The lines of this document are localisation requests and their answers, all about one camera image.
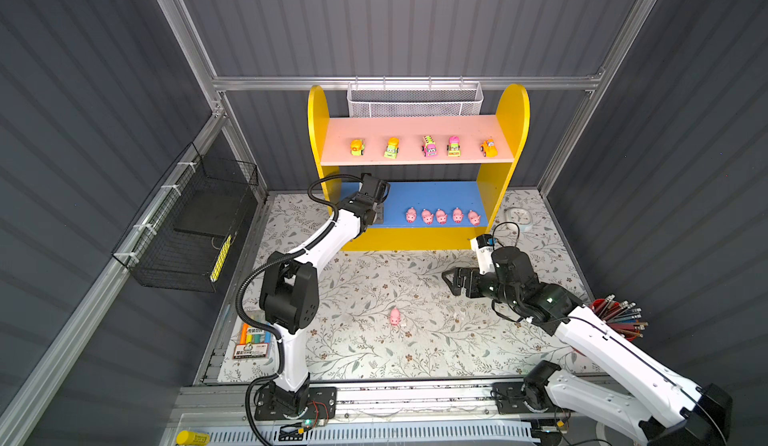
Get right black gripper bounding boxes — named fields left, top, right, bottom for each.
left=440, top=265, right=517, bottom=308

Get green toy car orange top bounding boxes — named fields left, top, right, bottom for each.
left=384, top=137, right=400, bottom=159

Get orange toy car green base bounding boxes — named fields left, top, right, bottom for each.
left=350, top=139, right=365, bottom=157

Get pink truck green striped top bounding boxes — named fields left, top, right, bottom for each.
left=422, top=135, right=438, bottom=158

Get green truck pink mixer drum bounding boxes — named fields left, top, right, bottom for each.
left=446, top=136, right=461, bottom=157

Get orange yellow toy car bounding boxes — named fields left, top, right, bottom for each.
left=480, top=138, right=498, bottom=158

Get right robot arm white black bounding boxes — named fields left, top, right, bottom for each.
left=441, top=235, right=733, bottom=445

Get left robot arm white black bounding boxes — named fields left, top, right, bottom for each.
left=259, top=173, right=390, bottom=416

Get yellow shelf pink blue boards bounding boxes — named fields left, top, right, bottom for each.
left=307, top=84, right=531, bottom=252

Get bundle of coloured pencils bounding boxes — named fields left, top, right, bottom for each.
left=596, top=293, right=650, bottom=340

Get marker pen pack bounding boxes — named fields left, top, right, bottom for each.
left=232, top=318, right=272, bottom=360

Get yellow bottle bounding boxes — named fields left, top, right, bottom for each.
left=175, top=430, right=211, bottom=446

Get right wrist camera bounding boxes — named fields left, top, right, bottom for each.
left=470, top=234, right=495, bottom=275

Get white wire mesh basket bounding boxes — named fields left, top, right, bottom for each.
left=347, top=83, right=484, bottom=118

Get black corrugated cable conduit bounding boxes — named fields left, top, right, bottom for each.
left=235, top=173, right=364, bottom=446

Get white slotted cable duct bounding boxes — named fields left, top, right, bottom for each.
left=206, top=420, right=541, bottom=446

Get black wire basket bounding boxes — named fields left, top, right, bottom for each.
left=112, top=145, right=261, bottom=293

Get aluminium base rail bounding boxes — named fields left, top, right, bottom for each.
left=173, top=376, right=661, bottom=429

